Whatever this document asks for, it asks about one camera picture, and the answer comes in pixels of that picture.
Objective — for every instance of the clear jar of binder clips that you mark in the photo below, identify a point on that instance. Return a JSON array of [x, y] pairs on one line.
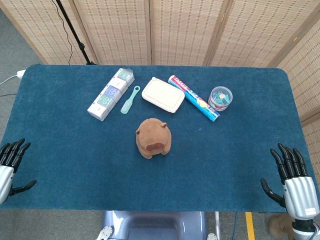
[[220, 98]]

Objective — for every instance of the yellow floor tape strip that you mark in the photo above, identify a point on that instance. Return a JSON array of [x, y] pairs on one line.
[[250, 226]]

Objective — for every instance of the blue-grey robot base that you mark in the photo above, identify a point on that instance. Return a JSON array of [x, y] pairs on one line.
[[155, 225]]

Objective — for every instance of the dark blue table mat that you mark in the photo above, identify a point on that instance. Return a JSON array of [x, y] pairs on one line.
[[75, 162]]

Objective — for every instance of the metal table leg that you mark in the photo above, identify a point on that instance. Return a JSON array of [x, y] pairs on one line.
[[217, 223]]

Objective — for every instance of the mint green plastic comb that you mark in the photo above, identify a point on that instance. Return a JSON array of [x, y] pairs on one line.
[[128, 102]]

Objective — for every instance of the pastel tissue pack strip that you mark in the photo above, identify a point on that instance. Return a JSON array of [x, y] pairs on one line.
[[110, 96]]

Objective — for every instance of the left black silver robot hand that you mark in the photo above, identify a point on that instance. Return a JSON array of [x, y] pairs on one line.
[[6, 180]]

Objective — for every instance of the black tripod stand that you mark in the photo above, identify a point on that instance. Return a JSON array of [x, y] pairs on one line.
[[75, 32]]

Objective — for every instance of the bamboo folding screen panel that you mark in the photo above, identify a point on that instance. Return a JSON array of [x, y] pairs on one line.
[[313, 145], [37, 27], [305, 75], [117, 30], [257, 32], [187, 30]]

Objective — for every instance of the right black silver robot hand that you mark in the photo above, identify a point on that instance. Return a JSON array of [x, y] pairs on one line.
[[300, 195]]

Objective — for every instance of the white power adapter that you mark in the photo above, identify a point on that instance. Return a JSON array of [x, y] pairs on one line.
[[20, 73]]

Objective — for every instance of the brown capybara plush toy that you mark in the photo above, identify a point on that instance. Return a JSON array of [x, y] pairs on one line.
[[153, 137]]

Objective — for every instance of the white lidded food container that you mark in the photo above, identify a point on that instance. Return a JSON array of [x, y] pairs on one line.
[[162, 95]]

